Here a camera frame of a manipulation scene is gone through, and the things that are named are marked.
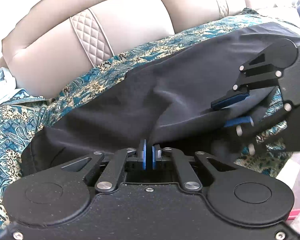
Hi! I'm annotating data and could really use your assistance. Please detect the black pants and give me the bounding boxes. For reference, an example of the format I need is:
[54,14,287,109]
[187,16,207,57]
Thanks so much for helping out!
[20,22,300,176]

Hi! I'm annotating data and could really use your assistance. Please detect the teal patterned sofa throw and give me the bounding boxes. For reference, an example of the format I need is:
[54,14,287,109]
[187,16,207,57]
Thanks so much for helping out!
[0,9,300,231]

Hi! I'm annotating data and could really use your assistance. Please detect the beige leather sofa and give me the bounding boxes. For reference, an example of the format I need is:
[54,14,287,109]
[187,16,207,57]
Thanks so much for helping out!
[0,0,300,99]

